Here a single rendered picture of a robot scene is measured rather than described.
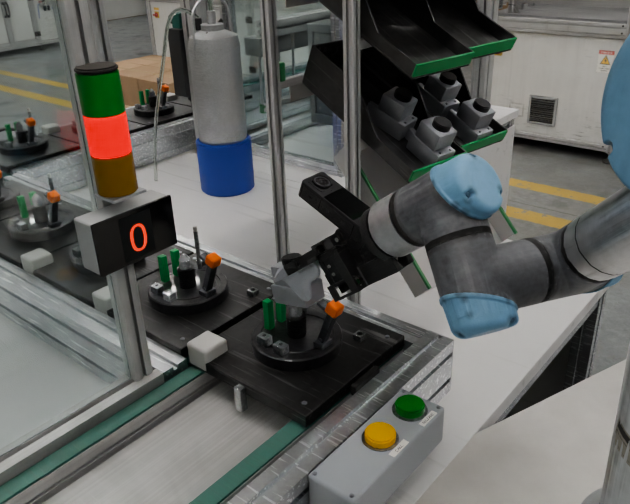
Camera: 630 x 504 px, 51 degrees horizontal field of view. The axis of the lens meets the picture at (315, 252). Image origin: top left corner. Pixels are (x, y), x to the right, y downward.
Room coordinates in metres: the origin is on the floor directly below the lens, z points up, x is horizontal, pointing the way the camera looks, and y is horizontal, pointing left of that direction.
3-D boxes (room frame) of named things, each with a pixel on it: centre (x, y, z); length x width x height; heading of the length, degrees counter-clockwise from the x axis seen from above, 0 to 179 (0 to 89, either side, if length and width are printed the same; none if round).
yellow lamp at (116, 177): (0.79, 0.25, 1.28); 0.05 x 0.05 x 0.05
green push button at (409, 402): (0.71, -0.12, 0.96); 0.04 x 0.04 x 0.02
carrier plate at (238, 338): (0.86, 0.03, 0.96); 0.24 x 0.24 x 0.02; 49
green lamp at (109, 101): (0.79, 0.25, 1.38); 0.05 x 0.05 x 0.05
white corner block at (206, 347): (0.85, 0.17, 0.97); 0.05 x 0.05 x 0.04; 49
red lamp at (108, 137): (0.79, 0.25, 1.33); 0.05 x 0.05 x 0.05
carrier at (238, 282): (1.02, 0.23, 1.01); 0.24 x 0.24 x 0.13; 49
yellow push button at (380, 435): (0.65, -0.07, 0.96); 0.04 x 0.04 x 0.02
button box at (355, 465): (0.65, -0.07, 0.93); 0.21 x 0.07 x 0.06; 139
